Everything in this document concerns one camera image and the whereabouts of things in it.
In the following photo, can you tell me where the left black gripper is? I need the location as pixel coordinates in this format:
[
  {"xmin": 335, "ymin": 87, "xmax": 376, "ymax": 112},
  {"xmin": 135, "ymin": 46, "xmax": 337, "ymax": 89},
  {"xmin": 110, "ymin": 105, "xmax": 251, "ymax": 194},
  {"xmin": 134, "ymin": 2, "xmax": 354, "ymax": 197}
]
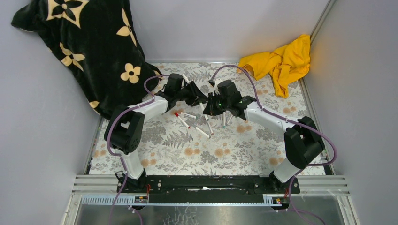
[{"xmin": 174, "ymin": 81, "xmax": 208, "ymax": 107}]

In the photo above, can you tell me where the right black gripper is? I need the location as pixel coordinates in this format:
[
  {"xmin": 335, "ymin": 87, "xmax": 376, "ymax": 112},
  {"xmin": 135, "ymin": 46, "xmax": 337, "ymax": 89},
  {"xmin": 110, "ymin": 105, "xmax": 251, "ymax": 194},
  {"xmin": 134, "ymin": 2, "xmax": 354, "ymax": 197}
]
[{"xmin": 204, "ymin": 92, "xmax": 230, "ymax": 117}]

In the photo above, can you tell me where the grey capped slanted marker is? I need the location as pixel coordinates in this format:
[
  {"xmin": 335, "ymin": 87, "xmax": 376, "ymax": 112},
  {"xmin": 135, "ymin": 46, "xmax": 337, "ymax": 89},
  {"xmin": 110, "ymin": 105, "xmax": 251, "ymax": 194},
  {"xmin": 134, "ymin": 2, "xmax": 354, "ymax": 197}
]
[{"xmin": 225, "ymin": 115, "xmax": 234, "ymax": 125}]

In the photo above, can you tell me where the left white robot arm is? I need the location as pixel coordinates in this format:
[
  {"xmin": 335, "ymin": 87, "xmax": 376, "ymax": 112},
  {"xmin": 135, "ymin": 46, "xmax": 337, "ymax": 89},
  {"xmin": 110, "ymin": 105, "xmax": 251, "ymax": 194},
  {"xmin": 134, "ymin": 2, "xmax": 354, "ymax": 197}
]
[{"xmin": 104, "ymin": 74, "xmax": 207, "ymax": 193}]

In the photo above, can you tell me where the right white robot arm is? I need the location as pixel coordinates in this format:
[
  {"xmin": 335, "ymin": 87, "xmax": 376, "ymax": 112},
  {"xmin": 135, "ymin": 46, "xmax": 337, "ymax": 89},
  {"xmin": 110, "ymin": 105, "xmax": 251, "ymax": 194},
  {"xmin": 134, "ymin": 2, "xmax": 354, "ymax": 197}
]
[{"xmin": 203, "ymin": 80, "xmax": 325, "ymax": 193}]

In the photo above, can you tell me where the teal green capped marker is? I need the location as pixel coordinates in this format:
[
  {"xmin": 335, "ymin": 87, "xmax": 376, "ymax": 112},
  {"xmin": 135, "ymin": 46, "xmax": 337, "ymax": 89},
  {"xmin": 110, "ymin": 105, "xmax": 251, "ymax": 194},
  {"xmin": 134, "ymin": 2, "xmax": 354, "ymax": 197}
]
[{"xmin": 222, "ymin": 112, "xmax": 226, "ymax": 128}]

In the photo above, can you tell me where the floral patterned table mat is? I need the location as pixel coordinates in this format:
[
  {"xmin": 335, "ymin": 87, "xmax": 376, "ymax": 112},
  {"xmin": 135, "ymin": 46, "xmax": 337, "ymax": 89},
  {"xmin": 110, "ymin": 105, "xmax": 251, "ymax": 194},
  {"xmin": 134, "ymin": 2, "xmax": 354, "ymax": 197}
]
[{"xmin": 88, "ymin": 62, "xmax": 326, "ymax": 176}]

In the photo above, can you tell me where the red capped white marker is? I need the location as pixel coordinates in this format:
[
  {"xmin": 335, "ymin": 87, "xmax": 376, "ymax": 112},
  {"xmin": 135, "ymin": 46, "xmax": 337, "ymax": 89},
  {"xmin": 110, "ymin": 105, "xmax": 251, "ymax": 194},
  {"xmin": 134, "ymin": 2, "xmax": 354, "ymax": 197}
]
[{"xmin": 174, "ymin": 112, "xmax": 191, "ymax": 129}]

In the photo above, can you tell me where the dark green capped marker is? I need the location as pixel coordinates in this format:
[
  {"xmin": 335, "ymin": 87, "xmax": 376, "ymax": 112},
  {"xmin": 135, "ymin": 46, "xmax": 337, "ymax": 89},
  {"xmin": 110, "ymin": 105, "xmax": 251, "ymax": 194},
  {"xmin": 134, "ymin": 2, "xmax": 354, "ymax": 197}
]
[{"xmin": 207, "ymin": 120, "xmax": 214, "ymax": 135}]

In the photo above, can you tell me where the grey capped white marker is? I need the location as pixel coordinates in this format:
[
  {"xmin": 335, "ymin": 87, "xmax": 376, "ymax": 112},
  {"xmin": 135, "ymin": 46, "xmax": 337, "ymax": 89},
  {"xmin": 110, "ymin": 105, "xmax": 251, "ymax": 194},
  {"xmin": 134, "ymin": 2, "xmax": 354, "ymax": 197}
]
[{"xmin": 192, "ymin": 125, "xmax": 211, "ymax": 139}]

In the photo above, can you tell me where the yellow cloth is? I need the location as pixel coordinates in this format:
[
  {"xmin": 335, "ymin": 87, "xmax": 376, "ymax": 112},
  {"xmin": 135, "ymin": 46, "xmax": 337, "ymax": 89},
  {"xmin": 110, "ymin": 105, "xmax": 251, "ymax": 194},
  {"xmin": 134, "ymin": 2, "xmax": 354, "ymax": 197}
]
[{"xmin": 238, "ymin": 34, "xmax": 311, "ymax": 98}]

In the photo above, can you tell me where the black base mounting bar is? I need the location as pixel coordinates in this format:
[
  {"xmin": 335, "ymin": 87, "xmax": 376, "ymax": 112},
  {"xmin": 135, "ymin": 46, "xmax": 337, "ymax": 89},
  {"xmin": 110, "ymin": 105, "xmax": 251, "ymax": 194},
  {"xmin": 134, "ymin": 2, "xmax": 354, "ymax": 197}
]
[{"xmin": 115, "ymin": 171, "xmax": 300, "ymax": 199}]

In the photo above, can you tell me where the black floral plush blanket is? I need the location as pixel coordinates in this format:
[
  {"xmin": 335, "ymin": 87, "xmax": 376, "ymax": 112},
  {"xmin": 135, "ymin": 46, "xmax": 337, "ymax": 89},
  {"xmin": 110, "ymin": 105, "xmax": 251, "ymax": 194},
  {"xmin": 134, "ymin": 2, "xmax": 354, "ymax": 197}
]
[{"xmin": 11, "ymin": 0, "xmax": 161, "ymax": 119}]

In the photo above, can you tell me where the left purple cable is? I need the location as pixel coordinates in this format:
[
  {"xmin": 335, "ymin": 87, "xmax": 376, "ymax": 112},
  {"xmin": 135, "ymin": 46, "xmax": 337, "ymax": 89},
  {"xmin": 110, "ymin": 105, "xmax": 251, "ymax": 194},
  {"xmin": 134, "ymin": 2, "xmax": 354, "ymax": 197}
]
[{"xmin": 107, "ymin": 74, "xmax": 170, "ymax": 225}]

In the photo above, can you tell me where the purple cable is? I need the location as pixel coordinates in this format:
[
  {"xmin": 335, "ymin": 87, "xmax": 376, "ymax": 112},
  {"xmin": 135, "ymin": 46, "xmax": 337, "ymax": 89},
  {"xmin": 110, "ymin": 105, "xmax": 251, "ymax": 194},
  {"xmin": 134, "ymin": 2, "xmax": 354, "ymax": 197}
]
[
  {"xmin": 107, "ymin": 74, "xmax": 170, "ymax": 225},
  {"xmin": 209, "ymin": 64, "xmax": 338, "ymax": 225}
]

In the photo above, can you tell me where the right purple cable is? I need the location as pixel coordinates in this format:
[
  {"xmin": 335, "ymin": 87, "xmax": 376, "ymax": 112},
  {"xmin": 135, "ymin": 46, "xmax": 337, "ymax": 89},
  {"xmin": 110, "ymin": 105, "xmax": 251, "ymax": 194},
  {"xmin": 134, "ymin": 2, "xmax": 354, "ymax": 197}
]
[{"xmin": 209, "ymin": 64, "xmax": 338, "ymax": 225}]

